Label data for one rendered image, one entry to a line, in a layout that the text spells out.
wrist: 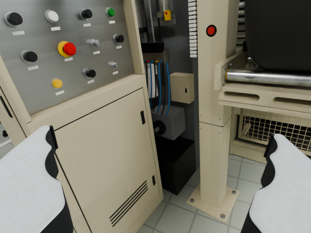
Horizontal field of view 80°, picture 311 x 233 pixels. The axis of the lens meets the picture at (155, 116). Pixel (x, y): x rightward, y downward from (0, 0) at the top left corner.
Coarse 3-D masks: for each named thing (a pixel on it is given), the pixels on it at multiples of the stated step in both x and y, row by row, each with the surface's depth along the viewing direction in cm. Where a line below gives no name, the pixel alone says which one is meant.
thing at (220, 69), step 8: (232, 56) 80; (240, 56) 84; (224, 64) 71; (232, 64) 78; (240, 64) 87; (248, 64) 98; (216, 72) 71; (224, 72) 72; (216, 80) 72; (224, 80) 73; (216, 88) 73
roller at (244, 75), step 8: (232, 72) 71; (240, 72) 69; (248, 72) 68; (256, 72) 66; (264, 72) 65; (272, 72) 64; (280, 72) 62; (288, 72) 61; (296, 72) 60; (304, 72) 59; (232, 80) 73; (240, 80) 71; (248, 80) 69; (256, 80) 67; (264, 80) 65; (272, 80) 64; (280, 80) 62; (288, 80) 61; (296, 80) 60; (304, 80) 58
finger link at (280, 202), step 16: (272, 144) 10; (288, 144) 10; (272, 160) 8; (288, 160) 8; (304, 160) 8; (272, 176) 8; (288, 176) 8; (304, 176) 8; (256, 192) 7; (272, 192) 7; (288, 192) 7; (304, 192) 7; (256, 208) 6; (272, 208) 6; (288, 208) 6; (304, 208) 6; (256, 224) 6; (272, 224) 6; (288, 224) 6; (304, 224) 6
